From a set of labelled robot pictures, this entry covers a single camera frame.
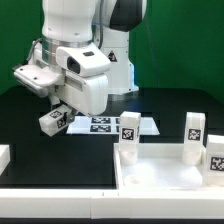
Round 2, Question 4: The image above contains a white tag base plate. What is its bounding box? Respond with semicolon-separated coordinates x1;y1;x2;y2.
67;116;160;135

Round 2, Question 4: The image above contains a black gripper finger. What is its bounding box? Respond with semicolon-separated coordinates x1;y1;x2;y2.
65;110;76;124

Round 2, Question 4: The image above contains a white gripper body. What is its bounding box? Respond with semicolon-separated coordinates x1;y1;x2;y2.
49;72;108;116

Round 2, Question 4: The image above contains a white obstacle fence rail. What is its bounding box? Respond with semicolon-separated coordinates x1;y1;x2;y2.
0;144;224;220

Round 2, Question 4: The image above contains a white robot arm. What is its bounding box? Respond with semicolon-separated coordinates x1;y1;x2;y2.
27;0;146;122

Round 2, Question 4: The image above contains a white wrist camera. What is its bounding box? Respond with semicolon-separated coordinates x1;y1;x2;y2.
56;43;110;77

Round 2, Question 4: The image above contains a white square tabletop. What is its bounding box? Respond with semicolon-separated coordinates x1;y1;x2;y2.
114;143;224;190

